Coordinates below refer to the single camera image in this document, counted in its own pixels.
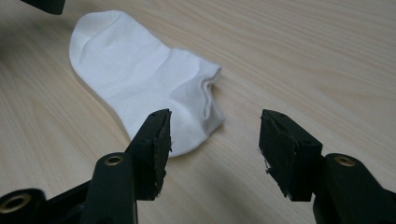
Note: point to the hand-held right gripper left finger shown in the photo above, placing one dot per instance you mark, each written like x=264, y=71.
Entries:
x=146, y=155

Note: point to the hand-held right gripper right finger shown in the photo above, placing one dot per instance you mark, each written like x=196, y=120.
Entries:
x=295, y=155

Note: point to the white sock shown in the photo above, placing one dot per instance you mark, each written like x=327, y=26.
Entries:
x=130, y=62

